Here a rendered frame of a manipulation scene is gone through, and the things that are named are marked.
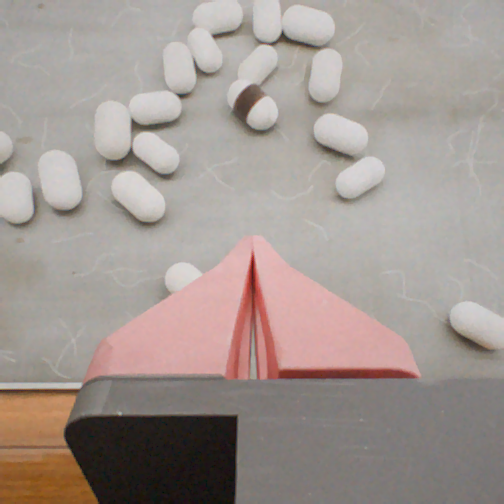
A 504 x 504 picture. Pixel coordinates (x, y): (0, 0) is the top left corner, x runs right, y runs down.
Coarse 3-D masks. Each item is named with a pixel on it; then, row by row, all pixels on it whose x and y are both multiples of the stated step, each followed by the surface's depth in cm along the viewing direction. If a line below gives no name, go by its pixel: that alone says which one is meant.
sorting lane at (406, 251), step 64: (0, 0) 29; (64, 0) 29; (128, 0) 29; (192, 0) 29; (320, 0) 29; (384, 0) 29; (448, 0) 29; (0, 64) 28; (64, 64) 28; (128, 64) 28; (384, 64) 28; (448, 64) 28; (0, 128) 27; (64, 128) 26; (192, 128) 26; (384, 128) 26; (448, 128) 26; (192, 192) 25; (256, 192) 25; (320, 192) 25; (384, 192) 25; (448, 192) 25; (0, 256) 24; (64, 256) 24; (128, 256) 24; (192, 256) 24; (320, 256) 24; (384, 256) 24; (448, 256) 24; (0, 320) 23; (64, 320) 23; (128, 320) 23; (384, 320) 23; (448, 320) 23; (0, 384) 22; (64, 384) 22
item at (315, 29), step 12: (288, 12) 26; (300, 12) 26; (312, 12) 26; (324, 12) 26; (288, 24) 26; (300, 24) 26; (312, 24) 26; (324, 24) 26; (288, 36) 27; (300, 36) 27; (312, 36) 27; (324, 36) 26
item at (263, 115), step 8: (240, 80) 25; (248, 80) 25; (232, 88) 25; (240, 88) 25; (232, 96) 25; (232, 104) 25; (256, 104) 24; (264, 104) 24; (272, 104) 25; (256, 112) 25; (264, 112) 24; (272, 112) 25; (248, 120) 25; (256, 120) 25; (264, 120) 25; (272, 120) 25; (256, 128) 25; (264, 128) 25
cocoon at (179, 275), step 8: (176, 264) 23; (184, 264) 23; (168, 272) 22; (176, 272) 22; (184, 272) 22; (192, 272) 22; (200, 272) 23; (168, 280) 22; (176, 280) 22; (184, 280) 22; (192, 280) 22; (168, 288) 22; (176, 288) 22
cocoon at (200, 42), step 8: (192, 32) 26; (200, 32) 26; (208, 32) 26; (192, 40) 26; (200, 40) 26; (208, 40) 26; (192, 48) 26; (200, 48) 26; (208, 48) 26; (216, 48) 26; (200, 56) 26; (208, 56) 26; (216, 56) 26; (200, 64) 26; (208, 64) 26; (216, 64) 26; (208, 72) 27
